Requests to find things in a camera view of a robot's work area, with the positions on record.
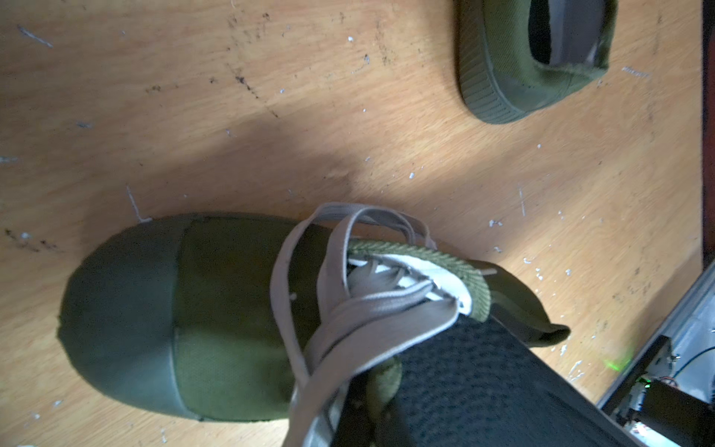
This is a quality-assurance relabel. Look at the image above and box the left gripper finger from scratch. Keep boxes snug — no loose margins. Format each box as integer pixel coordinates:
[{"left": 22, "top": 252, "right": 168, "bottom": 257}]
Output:
[{"left": 331, "top": 374, "right": 372, "bottom": 447}]

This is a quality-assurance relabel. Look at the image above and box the green shoe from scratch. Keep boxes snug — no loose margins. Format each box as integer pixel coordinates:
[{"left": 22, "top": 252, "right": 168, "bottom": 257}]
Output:
[
  {"left": 58, "top": 203, "right": 571, "bottom": 446},
  {"left": 456, "top": 1, "right": 618, "bottom": 125}
]

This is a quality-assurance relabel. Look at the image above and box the front aluminium frame rail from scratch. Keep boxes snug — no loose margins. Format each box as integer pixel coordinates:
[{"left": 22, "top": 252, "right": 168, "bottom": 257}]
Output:
[{"left": 606, "top": 264, "right": 714, "bottom": 398}]

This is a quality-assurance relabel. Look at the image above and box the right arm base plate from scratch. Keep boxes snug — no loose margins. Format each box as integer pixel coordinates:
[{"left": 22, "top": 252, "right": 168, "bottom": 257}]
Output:
[{"left": 598, "top": 335, "right": 714, "bottom": 446}]

